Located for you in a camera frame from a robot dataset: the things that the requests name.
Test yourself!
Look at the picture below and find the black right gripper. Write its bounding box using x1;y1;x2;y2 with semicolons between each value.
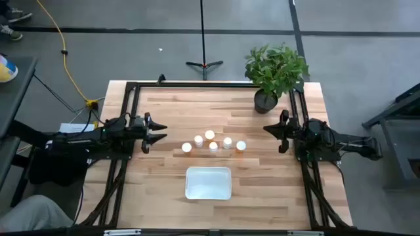
262;109;301;154

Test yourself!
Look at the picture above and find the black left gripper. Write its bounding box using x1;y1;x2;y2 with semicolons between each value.
131;112;169;154

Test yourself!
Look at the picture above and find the white plastic basket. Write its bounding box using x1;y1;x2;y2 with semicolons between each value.
184;166;232;201

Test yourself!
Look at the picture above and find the green potted plant black pot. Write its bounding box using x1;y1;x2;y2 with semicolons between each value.
244;43;310;115

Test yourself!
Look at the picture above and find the black tripod stand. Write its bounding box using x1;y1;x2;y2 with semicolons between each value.
185;0;224;81

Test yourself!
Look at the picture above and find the white paper sheet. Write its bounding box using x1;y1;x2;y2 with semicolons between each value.
58;123;96;134

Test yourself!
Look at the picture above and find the black equipment box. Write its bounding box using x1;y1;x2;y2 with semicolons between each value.
29;149;89;186

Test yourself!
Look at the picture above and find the dark gray metal cart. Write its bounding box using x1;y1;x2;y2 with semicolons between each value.
362;83;420;191

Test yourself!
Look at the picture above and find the dark gray side table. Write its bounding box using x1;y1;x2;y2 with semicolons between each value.
0;56;38;138

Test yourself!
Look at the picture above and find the person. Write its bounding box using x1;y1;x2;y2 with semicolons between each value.
0;195;75;233

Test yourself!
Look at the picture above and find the yellow blue white bag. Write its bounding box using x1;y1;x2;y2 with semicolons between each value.
0;54;19;83

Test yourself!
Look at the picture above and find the person's shoe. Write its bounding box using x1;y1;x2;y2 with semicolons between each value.
6;8;33;24
0;24;24;42

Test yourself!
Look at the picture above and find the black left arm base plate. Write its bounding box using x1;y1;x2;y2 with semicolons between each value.
87;144;134;161

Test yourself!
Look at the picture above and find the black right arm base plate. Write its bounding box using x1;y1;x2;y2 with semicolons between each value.
293;144;342;163

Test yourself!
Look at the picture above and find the black aluminium table frame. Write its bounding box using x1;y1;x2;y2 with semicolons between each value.
78;81;354;230

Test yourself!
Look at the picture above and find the yellow extension cable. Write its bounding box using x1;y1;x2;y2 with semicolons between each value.
35;0;99;111

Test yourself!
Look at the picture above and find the silver frame bracket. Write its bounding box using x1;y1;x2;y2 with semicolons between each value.
104;229;142;236
287;230;325;236

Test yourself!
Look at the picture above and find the thin black cable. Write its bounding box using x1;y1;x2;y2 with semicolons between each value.
32;73;79;115

